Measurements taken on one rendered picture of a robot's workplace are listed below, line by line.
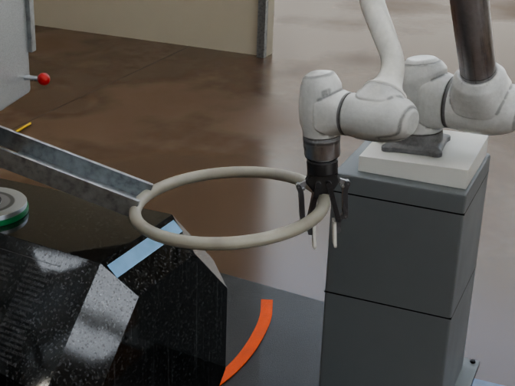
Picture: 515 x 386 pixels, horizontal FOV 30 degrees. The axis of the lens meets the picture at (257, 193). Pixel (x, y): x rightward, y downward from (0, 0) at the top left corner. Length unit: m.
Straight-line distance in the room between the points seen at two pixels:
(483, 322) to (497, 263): 0.55
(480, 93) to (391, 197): 0.40
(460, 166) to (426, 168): 0.10
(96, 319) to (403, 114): 0.84
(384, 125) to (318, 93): 0.18
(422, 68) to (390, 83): 0.65
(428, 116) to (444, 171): 0.17
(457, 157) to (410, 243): 0.29
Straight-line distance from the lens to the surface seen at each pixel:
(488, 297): 3.98
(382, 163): 2.86
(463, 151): 2.95
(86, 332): 2.26
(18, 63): 2.46
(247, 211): 4.57
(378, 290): 2.97
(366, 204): 2.86
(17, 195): 2.61
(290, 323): 3.61
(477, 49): 2.66
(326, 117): 2.22
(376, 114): 2.16
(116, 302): 2.28
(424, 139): 2.89
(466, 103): 2.76
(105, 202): 2.37
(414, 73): 2.84
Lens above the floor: 1.82
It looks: 22 degrees down
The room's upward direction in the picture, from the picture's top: 2 degrees clockwise
